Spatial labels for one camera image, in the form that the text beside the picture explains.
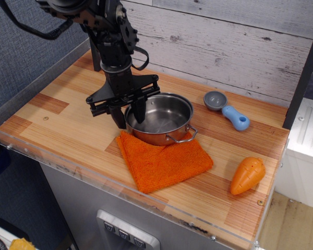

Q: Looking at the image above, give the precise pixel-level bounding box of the dark grey right post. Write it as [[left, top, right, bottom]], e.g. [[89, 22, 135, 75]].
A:
[[282, 42, 313, 130]]

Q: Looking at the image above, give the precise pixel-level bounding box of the silver dispenser button panel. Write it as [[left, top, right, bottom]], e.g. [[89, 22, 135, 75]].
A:
[[97, 209, 161, 249]]

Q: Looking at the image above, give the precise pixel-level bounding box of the dark grey post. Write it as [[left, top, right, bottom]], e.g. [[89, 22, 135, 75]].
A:
[[89, 39, 101, 72], [282, 42, 313, 130]]

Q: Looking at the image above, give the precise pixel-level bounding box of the dark grey left post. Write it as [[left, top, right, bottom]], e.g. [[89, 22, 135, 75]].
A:
[[89, 39, 101, 72]]

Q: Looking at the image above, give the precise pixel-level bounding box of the white appliance at right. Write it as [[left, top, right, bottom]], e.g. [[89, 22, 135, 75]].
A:
[[274, 98, 313, 207]]

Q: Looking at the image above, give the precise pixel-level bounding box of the stainless steel pot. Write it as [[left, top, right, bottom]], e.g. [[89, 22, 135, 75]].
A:
[[124, 93, 198, 146]]

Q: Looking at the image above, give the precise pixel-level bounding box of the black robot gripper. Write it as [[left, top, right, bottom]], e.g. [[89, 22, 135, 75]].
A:
[[86, 65, 160, 129]]

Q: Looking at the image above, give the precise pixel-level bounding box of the orange plastic toy carrot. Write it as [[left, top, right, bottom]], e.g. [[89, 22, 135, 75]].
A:
[[230, 157, 266, 195]]

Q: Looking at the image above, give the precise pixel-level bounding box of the blue grey toy scoop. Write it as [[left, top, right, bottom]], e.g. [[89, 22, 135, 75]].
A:
[[203, 91, 250, 131]]

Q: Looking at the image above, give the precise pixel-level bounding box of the silver toy fridge cabinet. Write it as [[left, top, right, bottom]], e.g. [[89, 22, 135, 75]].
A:
[[39, 162, 254, 250]]

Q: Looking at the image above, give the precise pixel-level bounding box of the clear acrylic shelf guard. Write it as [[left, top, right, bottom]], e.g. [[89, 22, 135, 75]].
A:
[[0, 41, 288, 249]]

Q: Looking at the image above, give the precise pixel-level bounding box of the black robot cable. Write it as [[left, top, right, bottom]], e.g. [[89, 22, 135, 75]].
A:
[[0, 0, 150, 71]]

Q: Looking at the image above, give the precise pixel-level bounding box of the yellow object bottom left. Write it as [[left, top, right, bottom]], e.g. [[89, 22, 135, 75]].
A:
[[9, 238, 36, 250]]

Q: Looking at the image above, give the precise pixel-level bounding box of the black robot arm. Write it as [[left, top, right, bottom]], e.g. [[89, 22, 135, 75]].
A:
[[38, 1, 160, 129]]

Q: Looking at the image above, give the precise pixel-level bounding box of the orange folded towel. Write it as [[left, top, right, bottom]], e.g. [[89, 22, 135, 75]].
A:
[[116, 131, 213, 194]]

